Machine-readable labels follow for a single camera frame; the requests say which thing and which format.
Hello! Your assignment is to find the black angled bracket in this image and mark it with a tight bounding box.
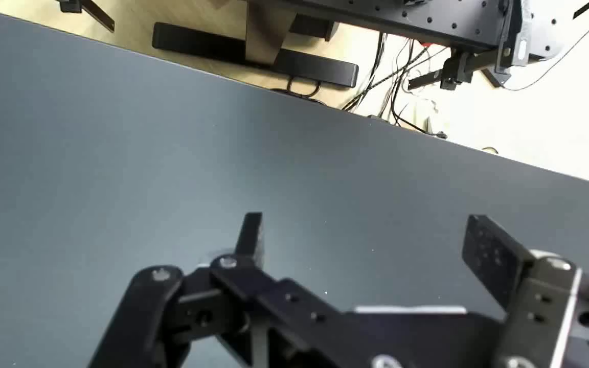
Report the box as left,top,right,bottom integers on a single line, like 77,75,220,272
55,0,116,32

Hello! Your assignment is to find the black cable bundle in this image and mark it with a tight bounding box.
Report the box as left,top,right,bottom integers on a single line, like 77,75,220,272
337,30,449,139

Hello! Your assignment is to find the black flat base bar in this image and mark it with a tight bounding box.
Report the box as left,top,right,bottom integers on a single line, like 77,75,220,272
151,20,362,90

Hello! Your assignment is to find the brown wooden post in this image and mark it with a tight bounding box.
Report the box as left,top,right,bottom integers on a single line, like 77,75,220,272
244,0,298,68

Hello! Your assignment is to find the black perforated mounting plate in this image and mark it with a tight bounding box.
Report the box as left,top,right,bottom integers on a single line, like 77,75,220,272
286,0,515,52

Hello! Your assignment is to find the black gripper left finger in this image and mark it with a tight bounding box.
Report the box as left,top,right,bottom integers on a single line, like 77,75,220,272
87,210,378,368

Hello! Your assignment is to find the grey perforated metal plate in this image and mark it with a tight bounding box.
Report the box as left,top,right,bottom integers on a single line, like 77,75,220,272
512,0,589,65

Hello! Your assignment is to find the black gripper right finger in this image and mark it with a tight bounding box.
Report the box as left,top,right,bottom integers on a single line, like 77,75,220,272
461,212,589,368

